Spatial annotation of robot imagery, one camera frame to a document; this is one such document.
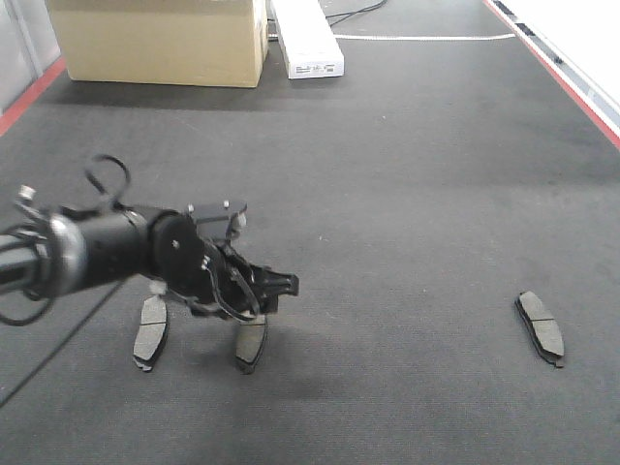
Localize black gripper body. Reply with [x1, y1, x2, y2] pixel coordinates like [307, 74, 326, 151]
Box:
[186, 239, 300, 322]

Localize grey brake pad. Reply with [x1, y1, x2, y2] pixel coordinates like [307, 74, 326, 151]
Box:
[133, 294, 169, 373]
[234, 315, 268, 375]
[515, 291, 565, 368]

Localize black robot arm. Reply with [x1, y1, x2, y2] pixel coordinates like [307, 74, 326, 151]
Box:
[1, 201, 299, 326]

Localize brown cardboard box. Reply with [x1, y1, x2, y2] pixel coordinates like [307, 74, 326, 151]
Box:
[46, 1, 268, 88]

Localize small white box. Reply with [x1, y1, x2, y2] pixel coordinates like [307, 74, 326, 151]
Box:
[270, 0, 345, 80]

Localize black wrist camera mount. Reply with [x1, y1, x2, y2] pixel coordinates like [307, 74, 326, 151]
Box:
[187, 200, 247, 242]

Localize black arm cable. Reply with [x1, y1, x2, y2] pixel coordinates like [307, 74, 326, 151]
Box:
[0, 153, 133, 326]

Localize red left conveyor rail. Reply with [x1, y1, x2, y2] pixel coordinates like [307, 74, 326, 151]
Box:
[0, 56, 66, 137]

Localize black cables on belt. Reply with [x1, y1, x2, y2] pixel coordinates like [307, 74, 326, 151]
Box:
[324, 0, 388, 21]

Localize red conveyor side rail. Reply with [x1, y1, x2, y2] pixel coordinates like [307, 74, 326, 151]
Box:
[484, 1, 619, 149]

